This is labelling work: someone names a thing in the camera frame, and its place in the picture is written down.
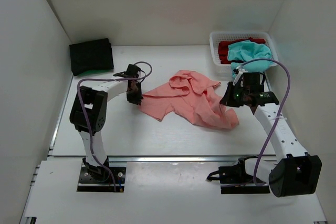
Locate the pink t shirt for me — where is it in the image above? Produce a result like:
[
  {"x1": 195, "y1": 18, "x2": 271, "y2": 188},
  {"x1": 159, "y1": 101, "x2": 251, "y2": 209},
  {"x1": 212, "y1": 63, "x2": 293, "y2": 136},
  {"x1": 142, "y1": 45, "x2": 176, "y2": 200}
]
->
[{"x1": 139, "y1": 70, "x2": 239, "y2": 130}]

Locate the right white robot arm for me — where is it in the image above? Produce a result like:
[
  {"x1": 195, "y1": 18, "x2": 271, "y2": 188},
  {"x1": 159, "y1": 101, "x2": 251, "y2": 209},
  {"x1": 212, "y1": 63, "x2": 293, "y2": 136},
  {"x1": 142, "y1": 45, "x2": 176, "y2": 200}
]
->
[{"x1": 216, "y1": 69, "x2": 322, "y2": 197}]

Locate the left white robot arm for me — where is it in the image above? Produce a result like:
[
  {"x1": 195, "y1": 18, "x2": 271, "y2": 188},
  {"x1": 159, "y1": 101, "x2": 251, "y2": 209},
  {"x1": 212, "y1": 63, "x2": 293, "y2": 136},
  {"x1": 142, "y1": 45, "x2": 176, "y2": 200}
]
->
[{"x1": 69, "y1": 63, "x2": 145, "y2": 183}]

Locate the white plastic basket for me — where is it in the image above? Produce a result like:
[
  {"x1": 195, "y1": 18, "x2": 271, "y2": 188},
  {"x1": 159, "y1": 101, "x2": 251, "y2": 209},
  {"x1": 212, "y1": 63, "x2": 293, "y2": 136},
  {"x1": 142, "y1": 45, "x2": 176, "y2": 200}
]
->
[{"x1": 209, "y1": 30, "x2": 278, "y2": 78}]

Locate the teal t shirt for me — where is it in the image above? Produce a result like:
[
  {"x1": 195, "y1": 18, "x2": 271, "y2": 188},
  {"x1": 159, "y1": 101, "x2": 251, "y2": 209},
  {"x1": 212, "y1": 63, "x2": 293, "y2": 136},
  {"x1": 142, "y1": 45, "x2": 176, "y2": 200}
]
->
[{"x1": 227, "y1": 40, "x2": 276, "y2": 79}]

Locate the red t shirt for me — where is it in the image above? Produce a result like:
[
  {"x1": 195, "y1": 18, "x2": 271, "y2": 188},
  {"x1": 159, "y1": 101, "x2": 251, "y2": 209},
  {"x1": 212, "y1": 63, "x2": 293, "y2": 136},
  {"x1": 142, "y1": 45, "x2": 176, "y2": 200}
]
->
[{"x1": 218, "y1": 37, "x2": 266, "y2": 65}]

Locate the folded black t shirt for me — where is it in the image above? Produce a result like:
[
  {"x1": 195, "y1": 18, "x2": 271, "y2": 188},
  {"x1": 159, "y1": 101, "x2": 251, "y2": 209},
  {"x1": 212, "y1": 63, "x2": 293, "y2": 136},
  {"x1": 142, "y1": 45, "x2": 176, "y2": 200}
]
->
[{"x1": 69, "y1": 38, "x2": 114, "y2": 76}]

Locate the aluminium table rail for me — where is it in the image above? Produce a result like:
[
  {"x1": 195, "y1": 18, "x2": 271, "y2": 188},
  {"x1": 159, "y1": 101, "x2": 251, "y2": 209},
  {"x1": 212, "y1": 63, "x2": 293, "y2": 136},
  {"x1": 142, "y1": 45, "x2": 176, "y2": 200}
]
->
[{"x1": 104, "y1": 155, "x2": 295, "y2": 163}]

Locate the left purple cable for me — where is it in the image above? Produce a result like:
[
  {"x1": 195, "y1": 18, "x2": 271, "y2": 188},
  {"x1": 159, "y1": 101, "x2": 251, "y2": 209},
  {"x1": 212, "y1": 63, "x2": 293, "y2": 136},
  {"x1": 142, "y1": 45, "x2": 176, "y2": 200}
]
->
[{"x1": 78, "y1": 61, "x2": 153, "y2": 192}]

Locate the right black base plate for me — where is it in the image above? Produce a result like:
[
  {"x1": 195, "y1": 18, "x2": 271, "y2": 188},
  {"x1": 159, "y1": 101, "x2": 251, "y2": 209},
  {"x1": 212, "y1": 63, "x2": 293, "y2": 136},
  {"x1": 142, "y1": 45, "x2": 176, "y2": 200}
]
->
[{"x1": 219, "y1": 167, "x2": 270, "y2": 195}]

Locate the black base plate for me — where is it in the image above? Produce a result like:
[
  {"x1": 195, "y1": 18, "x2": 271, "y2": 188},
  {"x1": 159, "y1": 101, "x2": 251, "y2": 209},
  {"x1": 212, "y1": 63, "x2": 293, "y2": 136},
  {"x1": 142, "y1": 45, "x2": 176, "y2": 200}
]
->
[
  {"x1": 219, "y1": 167, "x2": 270, "y2": 195},
  {"x1": 77, "y1": 163, "x2": 127, "y2": 193}
]

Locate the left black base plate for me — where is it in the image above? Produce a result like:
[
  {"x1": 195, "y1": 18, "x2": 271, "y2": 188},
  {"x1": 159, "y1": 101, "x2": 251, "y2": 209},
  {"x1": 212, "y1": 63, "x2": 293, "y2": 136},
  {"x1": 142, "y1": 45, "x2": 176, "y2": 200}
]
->
[{"x1": 77, "y1": 163, "x2": 127, "y2": 193}]

